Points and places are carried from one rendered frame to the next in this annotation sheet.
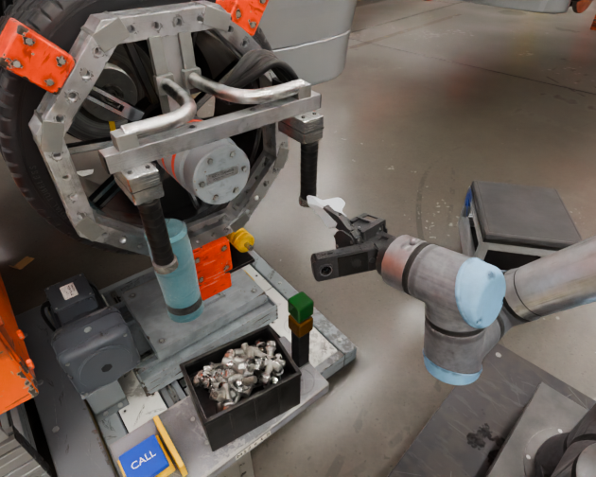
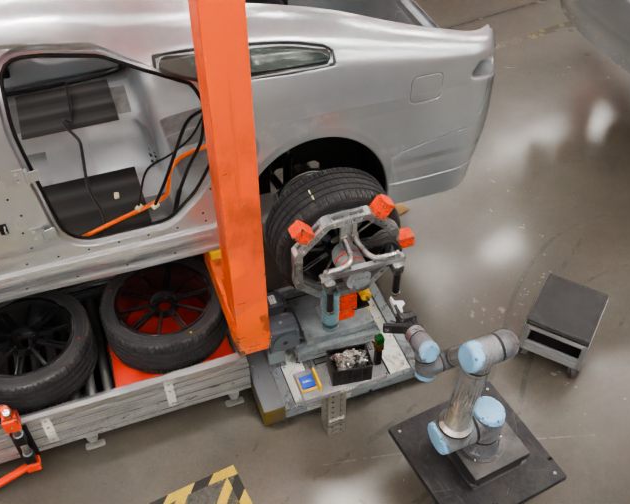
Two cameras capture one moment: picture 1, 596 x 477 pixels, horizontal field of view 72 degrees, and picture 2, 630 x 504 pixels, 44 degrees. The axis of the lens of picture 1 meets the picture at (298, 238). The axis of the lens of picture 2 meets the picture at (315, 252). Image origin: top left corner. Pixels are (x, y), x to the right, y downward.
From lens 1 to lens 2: 2.89 m
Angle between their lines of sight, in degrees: 15
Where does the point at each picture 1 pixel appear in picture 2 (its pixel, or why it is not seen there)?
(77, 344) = (276, 329)
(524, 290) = (450, 354)
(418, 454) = (421, 417)
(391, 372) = (441, 389)
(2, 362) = (266, 333)
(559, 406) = not seen: hidden behind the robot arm
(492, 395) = not seen: hidden behind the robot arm
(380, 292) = (458, 338)
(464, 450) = not seen: hidden behind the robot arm
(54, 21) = (309, 217)
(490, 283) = (429, 349)
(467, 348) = (424, 368)
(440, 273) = (418, 342)
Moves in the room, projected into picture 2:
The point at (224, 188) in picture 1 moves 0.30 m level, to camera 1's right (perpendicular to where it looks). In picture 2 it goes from (358, 283) to (420, 298)
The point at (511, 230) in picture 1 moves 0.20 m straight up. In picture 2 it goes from (546, 320) to (554, 295)
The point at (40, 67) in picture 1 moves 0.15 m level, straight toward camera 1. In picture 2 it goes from (303, 239) to (311, 262)
